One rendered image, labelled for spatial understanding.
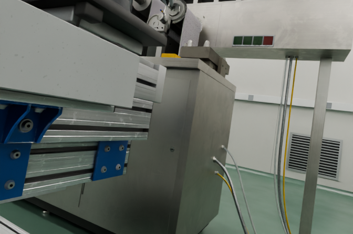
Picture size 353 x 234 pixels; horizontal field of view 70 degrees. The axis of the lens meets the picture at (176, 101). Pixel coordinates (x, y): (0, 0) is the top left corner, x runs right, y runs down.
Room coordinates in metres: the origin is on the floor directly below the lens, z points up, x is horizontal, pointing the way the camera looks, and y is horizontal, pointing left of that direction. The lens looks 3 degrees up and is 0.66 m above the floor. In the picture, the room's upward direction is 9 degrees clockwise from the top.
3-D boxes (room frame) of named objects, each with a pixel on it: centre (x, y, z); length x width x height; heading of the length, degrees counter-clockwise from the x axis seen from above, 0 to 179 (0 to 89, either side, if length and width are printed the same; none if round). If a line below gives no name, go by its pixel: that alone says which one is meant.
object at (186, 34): (1.49, -0.02, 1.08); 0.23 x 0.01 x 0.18; 153
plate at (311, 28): (2.09, 0.47, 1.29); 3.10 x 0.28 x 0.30; 63
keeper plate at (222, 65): (1.43, -0.23, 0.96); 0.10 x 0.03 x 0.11; 153
